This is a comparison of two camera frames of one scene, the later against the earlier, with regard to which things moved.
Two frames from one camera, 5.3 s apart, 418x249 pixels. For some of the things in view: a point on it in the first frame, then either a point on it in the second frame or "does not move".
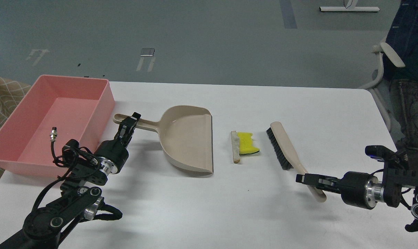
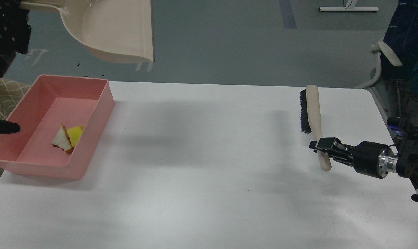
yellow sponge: x=245 y=141 to x=74 y=133
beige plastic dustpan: x=186 y=134 to x=121 y=29
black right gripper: x=359 y=188 to x=371 y=158
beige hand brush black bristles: x=288 y=156 to x=310 y=119
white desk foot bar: x=348 y=9 does not move
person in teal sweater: x=409 y=38 does not move
